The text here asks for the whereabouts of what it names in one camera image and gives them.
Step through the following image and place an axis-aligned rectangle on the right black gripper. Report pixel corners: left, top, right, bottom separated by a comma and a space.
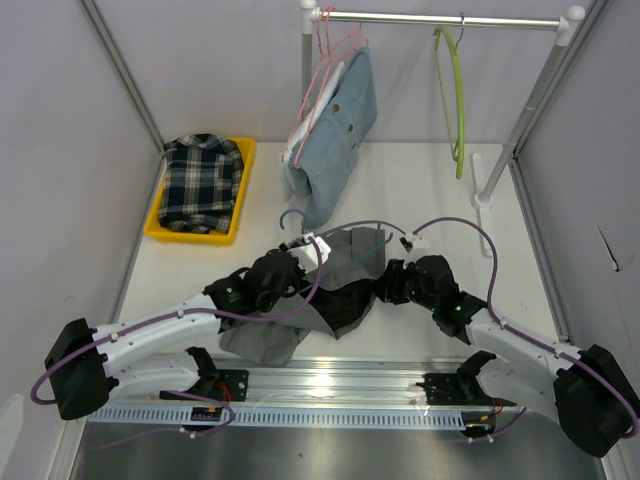
369, 257, 439, 312

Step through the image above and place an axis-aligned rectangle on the grey garment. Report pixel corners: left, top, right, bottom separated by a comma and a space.
219, 226, 392, 366

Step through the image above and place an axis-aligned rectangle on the blue plastic hanger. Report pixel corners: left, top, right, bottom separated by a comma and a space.
278, 207, 407, 281

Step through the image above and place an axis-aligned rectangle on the light blue denim skirt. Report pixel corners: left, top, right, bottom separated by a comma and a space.
286, 47, 377, 230

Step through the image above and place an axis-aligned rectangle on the white skirt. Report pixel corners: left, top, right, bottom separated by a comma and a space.
280, 62, 345, 201

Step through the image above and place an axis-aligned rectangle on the pink wire hanger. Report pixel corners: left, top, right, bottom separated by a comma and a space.
287, 0, 325, 153
282, 24, 369, 169

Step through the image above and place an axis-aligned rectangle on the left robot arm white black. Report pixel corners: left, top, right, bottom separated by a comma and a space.
31, 238, 327, 421

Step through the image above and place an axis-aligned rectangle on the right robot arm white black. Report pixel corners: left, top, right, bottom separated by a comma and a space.
374, 256, 639, 458

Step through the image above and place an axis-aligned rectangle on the green plastic hanger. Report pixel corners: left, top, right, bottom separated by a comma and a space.
433, 26, 466, 180

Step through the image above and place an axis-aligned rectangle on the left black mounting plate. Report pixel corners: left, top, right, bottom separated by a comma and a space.
203, 369, 249, 403

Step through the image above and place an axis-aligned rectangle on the black mounting plate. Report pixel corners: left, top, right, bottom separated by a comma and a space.
415, 373, 515, 407
203, 369, 249, 403

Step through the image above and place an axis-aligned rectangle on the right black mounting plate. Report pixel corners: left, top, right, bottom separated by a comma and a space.
415, 373, 515, 407

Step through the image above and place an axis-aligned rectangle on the plaid garment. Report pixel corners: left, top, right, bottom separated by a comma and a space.
157, 133, 245, 234

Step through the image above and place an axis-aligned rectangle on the yellow plastic tray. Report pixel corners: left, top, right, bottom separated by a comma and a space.
143, 137, 256, 246

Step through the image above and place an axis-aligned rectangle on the metal clothes rack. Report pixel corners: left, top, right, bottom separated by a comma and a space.
282, 1, 587, 235

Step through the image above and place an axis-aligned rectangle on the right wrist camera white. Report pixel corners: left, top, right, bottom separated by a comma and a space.
400, 233, 431, 264

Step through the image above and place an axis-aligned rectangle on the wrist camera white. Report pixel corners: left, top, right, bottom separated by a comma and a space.
400, 233, 431, 264
285, 233, 331, 274

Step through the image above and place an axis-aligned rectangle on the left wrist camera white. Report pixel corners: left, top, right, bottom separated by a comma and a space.
285, 233, 331, 274

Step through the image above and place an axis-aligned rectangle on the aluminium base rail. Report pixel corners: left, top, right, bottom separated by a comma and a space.
112, 352, 566, 414

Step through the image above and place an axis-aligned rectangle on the white slotted cable duct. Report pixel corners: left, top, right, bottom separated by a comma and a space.
89, 404, 466, 431

